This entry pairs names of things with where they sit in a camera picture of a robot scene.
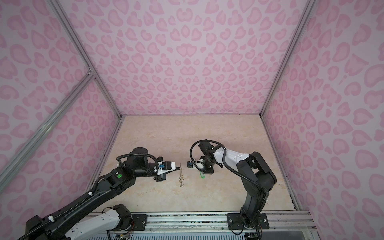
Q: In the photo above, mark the corner aluminium post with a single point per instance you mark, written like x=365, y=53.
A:
x=64, y=20
x=297, y=34

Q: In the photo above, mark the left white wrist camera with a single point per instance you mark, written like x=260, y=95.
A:
x=165, y=167

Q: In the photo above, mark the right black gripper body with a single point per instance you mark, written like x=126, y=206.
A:
x=208, y=168

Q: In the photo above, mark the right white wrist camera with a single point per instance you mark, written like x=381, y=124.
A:
x=199, y=165

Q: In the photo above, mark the right corner aluminium post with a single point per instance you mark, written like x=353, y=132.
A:
x=297, y=34

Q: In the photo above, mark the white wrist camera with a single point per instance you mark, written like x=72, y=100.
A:
x=165, y=167
x=199, y=165

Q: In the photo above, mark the left corner aluminium post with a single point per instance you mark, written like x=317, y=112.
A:
x=64, y=20

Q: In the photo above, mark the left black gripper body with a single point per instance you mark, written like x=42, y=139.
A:
x=161, y=178

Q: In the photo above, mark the diagonal aluminium frame bar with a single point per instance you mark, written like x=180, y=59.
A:
x=20, y=159

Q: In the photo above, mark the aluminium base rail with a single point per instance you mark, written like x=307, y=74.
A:
x=274, y=225

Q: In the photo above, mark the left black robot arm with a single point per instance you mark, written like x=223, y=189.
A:
x=60, y=225

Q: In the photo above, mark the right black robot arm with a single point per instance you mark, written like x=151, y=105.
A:
x=216, y=153

